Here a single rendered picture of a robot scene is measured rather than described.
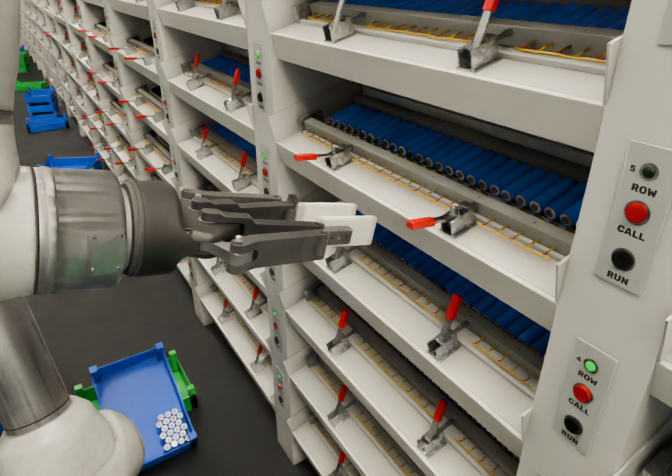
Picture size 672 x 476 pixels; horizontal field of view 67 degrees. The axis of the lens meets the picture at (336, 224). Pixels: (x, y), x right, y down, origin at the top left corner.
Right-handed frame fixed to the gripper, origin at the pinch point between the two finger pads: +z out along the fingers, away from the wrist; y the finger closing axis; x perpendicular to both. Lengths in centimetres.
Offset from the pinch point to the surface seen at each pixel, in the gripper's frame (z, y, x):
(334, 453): 39, -32, -74
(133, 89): 24, -184, -18
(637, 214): 12.9, 20.6, 9.2
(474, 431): 31.9, 3.9, -33.3
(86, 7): 16, -255, 8
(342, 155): 18.2, -25.8, 0.6
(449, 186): 20.4, -4.9, 2.8
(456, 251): 16.8, 2.1, -3.0
